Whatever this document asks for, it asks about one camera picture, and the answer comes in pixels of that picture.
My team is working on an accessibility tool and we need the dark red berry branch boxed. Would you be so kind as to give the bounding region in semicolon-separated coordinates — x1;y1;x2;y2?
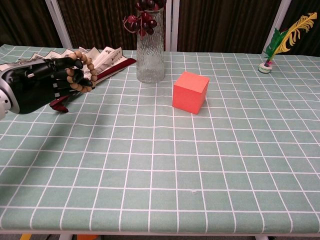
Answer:
122;0;167;38

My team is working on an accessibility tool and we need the green white checked tablecloth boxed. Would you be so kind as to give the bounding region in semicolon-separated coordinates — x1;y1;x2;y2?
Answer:
0;44;320;235

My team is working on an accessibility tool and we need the painted paper folding fan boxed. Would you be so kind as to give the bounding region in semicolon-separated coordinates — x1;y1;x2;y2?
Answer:
0;46;138;113

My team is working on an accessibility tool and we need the textured clear glass vase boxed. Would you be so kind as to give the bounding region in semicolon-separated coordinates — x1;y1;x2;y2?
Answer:
136;6;166;85

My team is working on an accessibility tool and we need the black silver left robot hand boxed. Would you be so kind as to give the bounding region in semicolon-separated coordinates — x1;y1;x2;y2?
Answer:
0;56;93;115

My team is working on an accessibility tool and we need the orange cube box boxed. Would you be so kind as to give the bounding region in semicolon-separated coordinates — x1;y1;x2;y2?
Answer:
171;71;210;115

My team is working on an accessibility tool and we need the white partition frame post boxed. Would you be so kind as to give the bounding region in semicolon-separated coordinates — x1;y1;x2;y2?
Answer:
262;0;293;55
163;0;180;52
44;0;75;50

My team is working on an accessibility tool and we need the yellow green feather shuttlecock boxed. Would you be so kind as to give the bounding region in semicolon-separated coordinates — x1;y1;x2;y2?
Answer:
258;12;318;74

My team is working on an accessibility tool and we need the wooden bead bracelet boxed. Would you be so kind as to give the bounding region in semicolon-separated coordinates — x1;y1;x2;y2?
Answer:
66;49;98;93

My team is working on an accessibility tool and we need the dark brown curtain panel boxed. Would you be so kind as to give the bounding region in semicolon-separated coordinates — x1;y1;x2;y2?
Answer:
176;0;285;54
56;0;167;51
274;0;320;57
0;0;62;48

